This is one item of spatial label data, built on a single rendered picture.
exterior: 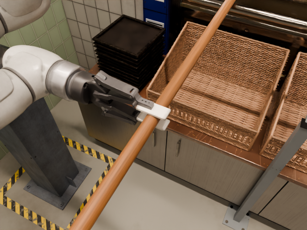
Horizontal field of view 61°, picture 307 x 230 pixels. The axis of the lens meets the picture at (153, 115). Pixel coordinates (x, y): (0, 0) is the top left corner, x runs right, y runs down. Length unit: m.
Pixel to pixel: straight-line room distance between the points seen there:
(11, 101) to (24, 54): 0.13
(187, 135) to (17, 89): 0.87
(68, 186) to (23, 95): 1.28
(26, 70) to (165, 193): 1.32
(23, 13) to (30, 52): 0.39
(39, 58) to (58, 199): 1.29
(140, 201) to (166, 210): 0.17
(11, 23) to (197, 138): 0.91
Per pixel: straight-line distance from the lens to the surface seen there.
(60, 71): 0.64
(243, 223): 1.78
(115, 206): 1.76
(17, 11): 1.07
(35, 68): 0.66
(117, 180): 0.48
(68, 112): 2.24
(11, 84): 0.63
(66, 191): 1.86
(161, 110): 0.55
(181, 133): 1.30
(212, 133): 1.30
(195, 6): 1.47
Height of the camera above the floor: 1.64
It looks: 51 degrees down
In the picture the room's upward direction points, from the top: straight up
